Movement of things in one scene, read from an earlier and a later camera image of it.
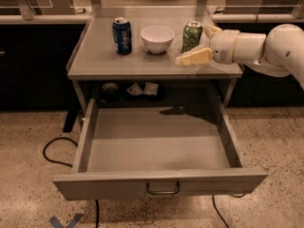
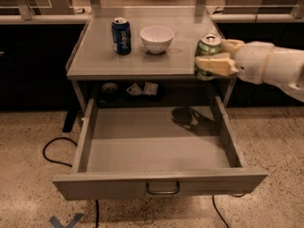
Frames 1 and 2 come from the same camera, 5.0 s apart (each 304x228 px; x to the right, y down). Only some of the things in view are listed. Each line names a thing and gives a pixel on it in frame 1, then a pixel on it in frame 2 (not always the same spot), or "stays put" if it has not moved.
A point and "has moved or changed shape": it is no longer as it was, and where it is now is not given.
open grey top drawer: [156, 152] stays put
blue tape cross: [70, 224] stays put
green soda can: [192, 34] has moved or changed shape
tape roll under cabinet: [110, 86] stays put
